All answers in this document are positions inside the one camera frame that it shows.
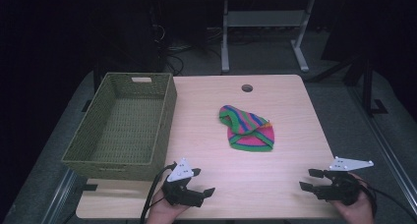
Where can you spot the green woven basket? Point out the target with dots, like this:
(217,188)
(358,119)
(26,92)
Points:
(126,132)

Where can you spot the metal frame rail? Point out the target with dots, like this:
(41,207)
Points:
(387,145)
(58,197)

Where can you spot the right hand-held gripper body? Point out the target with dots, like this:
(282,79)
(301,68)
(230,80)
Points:
(342,188)

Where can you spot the striped knit hat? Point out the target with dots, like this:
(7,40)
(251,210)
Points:
(248,132)

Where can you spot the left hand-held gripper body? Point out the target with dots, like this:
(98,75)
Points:
(179,193)

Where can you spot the grey metal desk frame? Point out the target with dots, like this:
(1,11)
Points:
(264,19)

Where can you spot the person's left hand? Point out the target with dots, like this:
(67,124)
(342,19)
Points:
(163,209)

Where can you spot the black metal stand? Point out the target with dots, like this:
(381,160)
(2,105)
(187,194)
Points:
(367,83)

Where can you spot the person's right hand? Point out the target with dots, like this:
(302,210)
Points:
(359,212)

